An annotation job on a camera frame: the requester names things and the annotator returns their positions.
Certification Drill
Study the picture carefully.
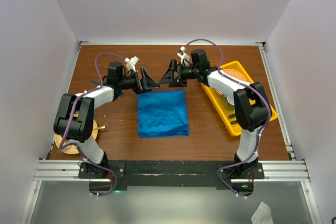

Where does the blue cloth napkin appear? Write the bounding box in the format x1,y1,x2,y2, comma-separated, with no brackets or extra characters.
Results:
137,90,189,138

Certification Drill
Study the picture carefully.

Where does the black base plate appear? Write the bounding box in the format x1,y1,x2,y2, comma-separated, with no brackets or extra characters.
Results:
78,160,265,195

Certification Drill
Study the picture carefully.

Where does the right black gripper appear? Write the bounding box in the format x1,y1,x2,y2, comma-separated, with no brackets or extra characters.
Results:
159,59,199,88

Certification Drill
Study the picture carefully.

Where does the aluminium right rail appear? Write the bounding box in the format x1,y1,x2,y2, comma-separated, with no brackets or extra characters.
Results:
256,42,296,161

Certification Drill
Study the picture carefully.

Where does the yellow plastic tray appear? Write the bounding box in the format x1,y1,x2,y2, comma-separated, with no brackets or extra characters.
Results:
201,60,278,137

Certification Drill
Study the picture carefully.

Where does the tan round plate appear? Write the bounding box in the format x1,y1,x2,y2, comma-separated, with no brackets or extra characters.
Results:
54,120,99,155

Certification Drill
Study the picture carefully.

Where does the grey cup in tray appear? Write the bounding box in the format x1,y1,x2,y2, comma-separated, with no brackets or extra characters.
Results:
222,94,234,111

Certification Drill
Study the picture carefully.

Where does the aluminium rail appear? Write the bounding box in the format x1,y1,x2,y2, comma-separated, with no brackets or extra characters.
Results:
34,160,310,182
256,42,296,161

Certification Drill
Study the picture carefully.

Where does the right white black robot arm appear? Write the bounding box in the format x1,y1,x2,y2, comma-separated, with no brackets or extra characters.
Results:
160,47,272,178

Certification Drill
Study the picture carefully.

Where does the orange woven coaster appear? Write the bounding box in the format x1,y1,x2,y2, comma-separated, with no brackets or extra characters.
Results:
220,69,249,84

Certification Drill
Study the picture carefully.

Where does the aluminium front rail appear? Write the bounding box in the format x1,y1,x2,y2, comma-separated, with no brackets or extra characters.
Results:
34,160,310,182

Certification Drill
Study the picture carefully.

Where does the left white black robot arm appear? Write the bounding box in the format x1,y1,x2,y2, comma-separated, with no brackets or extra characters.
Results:
54,61,160,178

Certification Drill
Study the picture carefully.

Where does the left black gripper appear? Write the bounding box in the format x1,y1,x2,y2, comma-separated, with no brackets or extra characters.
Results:
118,67,159,94

